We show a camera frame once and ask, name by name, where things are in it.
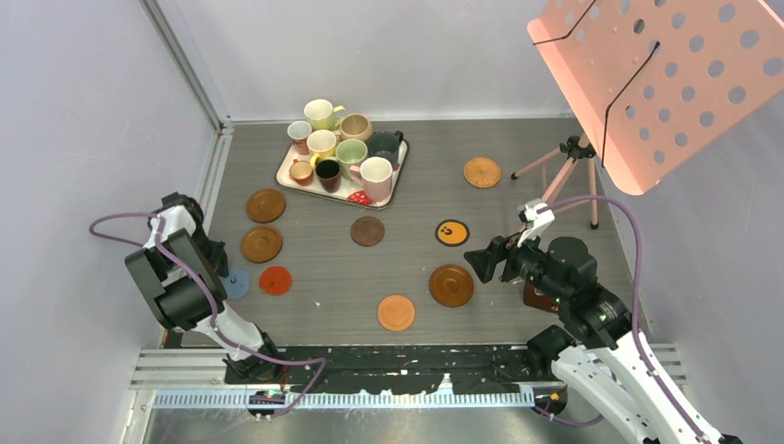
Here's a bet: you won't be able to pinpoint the light green cup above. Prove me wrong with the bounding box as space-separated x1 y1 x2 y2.
336 139 368 180

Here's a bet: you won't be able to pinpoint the small pink white cup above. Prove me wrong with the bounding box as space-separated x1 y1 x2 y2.
287 120 312 156

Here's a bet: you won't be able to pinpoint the dark brown ridged coaster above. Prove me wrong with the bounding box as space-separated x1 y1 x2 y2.
429 265 474 308

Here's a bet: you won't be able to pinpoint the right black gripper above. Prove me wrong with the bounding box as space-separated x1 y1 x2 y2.
462 222 567 303

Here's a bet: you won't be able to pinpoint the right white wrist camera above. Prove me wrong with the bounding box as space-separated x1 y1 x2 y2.
517 199 555 247

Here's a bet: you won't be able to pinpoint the woven rattan coaster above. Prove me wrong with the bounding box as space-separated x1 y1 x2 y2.
463 157 502 189

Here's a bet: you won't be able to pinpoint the dark green mug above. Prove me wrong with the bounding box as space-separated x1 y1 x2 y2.
366 130 404 169

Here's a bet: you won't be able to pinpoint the dark walnut round coaster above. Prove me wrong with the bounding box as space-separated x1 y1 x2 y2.
349 216 386 247

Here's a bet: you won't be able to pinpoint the purple cable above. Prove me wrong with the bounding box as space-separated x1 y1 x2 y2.
88 212 329 418
533 194 712 444

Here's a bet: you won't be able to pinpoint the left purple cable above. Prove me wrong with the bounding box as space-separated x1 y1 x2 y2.
88 212 329 418

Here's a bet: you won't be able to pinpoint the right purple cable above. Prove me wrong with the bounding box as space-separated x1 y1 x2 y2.
533 194 712 444

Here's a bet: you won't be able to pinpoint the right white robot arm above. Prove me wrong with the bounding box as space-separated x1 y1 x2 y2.
464 236 740 443

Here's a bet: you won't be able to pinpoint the small orange cup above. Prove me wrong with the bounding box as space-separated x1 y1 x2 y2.
288 159 313 187

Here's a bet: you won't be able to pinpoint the brown ridged wooden coaster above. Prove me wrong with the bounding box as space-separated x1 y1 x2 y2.
240 225 283 264

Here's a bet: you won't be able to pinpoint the yellow mug middle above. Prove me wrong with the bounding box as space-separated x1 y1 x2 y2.
306 129 338 168

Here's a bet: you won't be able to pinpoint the dark maroon cup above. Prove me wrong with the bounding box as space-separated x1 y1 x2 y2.
314 158 341 193

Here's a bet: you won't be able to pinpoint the blue round coaster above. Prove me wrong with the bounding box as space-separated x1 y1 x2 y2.
220 268 251 301

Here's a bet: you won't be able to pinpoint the light orange round coaster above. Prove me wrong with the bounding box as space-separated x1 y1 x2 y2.
376 294 416 332

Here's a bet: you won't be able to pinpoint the red apple smiley coaster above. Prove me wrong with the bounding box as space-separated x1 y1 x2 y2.
259 265 293 296

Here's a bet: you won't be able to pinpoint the brown leather holder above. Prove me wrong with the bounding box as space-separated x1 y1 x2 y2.
522 282 560 314

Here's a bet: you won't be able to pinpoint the yellow mug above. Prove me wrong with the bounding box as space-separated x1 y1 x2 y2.
303 99 347 130
306 129 338 168

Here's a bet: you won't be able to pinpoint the cream serving tray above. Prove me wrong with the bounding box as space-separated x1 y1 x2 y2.
275 139 410 210

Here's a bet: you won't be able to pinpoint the pink tripod legs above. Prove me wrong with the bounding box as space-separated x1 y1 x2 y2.
510 133 597 204

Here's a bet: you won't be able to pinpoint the orange black smiley coaster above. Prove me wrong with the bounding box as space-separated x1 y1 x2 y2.
435 219 471 247

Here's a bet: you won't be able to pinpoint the beige brown cup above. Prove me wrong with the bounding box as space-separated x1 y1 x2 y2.
337 114 374 142

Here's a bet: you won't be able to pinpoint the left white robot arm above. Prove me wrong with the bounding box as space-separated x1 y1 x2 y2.
125 192 284 383

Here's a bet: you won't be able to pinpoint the yellow mug back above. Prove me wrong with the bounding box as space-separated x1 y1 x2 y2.
303 99 347 130

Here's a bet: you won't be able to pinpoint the pink perforated music stand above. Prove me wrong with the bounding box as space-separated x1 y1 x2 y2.
527 1 783 195

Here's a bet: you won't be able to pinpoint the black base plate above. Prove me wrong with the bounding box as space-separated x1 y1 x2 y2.
222 345 560 395

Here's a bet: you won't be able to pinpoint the pink white mug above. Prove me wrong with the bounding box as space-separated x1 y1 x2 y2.
349 156 394 204

